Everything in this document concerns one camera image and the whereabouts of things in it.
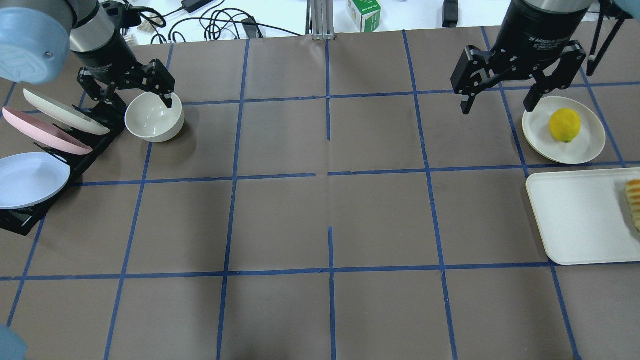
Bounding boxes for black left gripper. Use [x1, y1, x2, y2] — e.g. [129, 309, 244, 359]
[71, 31, 176, 116]

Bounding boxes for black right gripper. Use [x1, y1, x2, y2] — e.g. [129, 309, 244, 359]
[450, 0, 591, 116]

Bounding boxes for white ceramic bowl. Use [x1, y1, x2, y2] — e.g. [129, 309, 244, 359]
[125, 92, 185, 142]

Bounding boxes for yellow lemon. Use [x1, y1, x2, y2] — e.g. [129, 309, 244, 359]
[548, 108, 582, 143]

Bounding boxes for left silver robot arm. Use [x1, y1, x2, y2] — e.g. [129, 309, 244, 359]
[0, 0, 175, 109]

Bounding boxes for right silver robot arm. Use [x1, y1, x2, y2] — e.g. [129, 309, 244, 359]
[450, 0, 639, 115]

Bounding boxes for black dish rack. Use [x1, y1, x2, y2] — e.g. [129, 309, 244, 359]
[0, 100, 127, 236]

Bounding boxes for cream plate in rack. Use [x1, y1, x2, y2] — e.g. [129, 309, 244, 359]
[23, 88, 110, 136]

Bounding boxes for cream round plate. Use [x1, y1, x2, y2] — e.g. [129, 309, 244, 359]
[522, 96, 607, 165]

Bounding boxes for pink plate in rack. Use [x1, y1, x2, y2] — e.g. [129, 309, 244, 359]
[2, 107, 93, 156]

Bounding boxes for black power adapter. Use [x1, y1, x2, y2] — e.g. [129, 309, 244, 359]
[181, 0, 214, 14]

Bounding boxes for light blue plate in rack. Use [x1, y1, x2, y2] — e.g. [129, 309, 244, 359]
[0, 152, 71, 210]

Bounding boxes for green white carton box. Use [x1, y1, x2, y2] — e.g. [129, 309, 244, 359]
[346, 0, 382, 33]

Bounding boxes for cream rectangular tray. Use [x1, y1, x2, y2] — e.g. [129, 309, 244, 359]
[525, 168, 640, 265]

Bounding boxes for sliced yellow fruit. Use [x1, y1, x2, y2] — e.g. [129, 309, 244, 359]
[625, 178, 640, 231]

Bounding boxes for aluminium frame post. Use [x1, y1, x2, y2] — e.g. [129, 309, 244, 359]
[306, 0, 335, 41]

